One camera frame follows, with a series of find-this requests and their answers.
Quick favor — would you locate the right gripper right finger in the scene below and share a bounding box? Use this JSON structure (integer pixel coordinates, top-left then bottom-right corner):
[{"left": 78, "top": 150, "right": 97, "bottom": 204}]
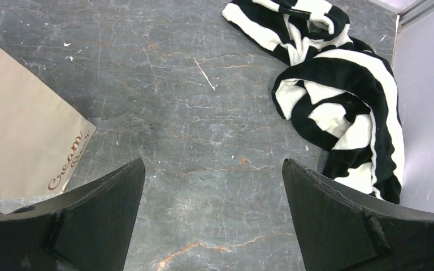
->
[{"left": 282, "top": 159, "right": 434, "bottom": 270}]

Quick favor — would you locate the brown paper takeout bag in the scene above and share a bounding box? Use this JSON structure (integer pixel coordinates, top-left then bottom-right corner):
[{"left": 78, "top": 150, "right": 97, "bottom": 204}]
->
[{"left": 0, "top": 48, "right": 96, "bottom": 199}]

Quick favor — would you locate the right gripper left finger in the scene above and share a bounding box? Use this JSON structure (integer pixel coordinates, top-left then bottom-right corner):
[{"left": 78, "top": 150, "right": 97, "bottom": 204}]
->
[{"left": 0, "top": 158, "right": 145, "bottom": 270}]

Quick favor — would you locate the black white striped cloth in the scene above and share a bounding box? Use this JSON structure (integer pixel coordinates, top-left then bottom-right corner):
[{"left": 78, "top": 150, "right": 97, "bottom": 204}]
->
[{"left": 222, "top": 1, "right": 405, "bottom": 204}]

